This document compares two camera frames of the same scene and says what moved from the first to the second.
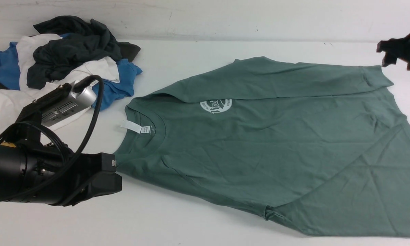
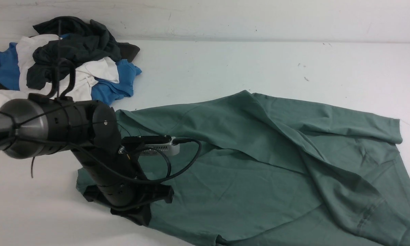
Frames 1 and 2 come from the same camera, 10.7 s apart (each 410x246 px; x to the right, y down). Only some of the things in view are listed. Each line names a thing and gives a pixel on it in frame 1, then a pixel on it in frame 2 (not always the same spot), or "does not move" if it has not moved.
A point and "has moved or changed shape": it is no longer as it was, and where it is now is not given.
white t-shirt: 3,106 does not move
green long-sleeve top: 319,149 has moved or changed shape
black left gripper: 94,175 → 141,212
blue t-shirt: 2,65 does not move
